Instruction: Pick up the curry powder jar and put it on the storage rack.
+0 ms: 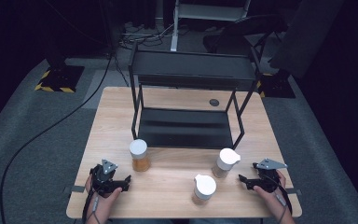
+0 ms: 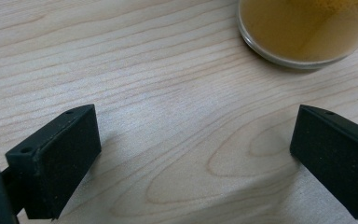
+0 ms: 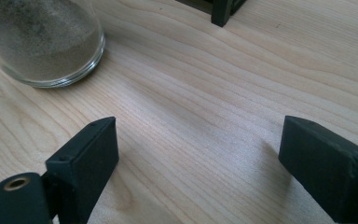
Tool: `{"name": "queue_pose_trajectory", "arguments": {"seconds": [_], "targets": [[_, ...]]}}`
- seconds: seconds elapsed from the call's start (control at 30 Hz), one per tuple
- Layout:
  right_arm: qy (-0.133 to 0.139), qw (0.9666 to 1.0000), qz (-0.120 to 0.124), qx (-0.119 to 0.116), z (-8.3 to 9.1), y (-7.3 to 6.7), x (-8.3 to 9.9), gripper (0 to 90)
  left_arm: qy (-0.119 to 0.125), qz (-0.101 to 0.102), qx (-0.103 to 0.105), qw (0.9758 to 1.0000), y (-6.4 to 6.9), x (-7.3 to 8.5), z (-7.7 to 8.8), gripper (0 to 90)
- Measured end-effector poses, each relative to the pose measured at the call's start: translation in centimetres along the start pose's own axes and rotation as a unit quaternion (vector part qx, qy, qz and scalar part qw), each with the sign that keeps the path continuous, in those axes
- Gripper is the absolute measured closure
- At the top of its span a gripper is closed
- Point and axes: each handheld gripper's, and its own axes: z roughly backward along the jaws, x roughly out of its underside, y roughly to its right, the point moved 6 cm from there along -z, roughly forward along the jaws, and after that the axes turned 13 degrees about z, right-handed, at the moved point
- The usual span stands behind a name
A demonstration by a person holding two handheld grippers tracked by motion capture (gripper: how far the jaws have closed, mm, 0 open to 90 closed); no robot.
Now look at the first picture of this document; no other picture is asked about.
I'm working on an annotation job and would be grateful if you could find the black two-tier metal rack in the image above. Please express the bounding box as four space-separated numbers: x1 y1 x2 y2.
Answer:
128 41 262 150

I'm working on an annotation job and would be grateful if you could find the white metal frame stand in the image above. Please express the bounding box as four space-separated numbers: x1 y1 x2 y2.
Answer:
170 0 252 52

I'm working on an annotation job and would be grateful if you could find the left hand-held gripper cable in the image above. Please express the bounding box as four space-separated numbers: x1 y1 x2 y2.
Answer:
81 189 102 224

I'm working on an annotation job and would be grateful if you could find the amber jar with round lid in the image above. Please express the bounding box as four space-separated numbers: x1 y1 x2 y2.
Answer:
129 138 152 173

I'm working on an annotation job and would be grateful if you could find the person's right hand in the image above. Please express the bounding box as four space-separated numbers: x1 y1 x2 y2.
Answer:
254 170 291 217

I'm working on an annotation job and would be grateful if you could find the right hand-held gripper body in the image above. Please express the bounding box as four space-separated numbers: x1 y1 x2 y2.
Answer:
254 158 289 193

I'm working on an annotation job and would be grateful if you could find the long black floor cable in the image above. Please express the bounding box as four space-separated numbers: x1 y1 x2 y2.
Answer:
0 52 114 224

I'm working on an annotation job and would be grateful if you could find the tangle of floor cables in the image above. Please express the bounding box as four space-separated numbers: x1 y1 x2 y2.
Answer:
117 21 191 50

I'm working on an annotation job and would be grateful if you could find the hand-held gripper cable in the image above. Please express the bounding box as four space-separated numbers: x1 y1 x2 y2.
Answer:
81 189 102 224
262 174 294 224

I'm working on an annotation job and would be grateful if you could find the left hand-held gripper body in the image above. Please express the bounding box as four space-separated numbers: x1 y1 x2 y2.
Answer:
96 158 121 198

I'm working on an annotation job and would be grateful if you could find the striped-edge black stand base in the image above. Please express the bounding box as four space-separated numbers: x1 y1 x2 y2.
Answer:
34 64 86 93
255 72 296 100

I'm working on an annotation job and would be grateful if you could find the person's left hand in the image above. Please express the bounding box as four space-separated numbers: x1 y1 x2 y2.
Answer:
84 174 123 219

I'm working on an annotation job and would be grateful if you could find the dark grey curtain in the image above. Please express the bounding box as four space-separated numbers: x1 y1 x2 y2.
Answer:
268 0 345 79

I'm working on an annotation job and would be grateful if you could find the white spout-lid seasoning jar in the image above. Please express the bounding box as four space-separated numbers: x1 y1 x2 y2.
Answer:
211 147 241 179
191 174 217 206

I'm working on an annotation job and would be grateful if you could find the right hand-held gripper cable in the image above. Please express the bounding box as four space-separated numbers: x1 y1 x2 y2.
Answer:
262 174 294 224

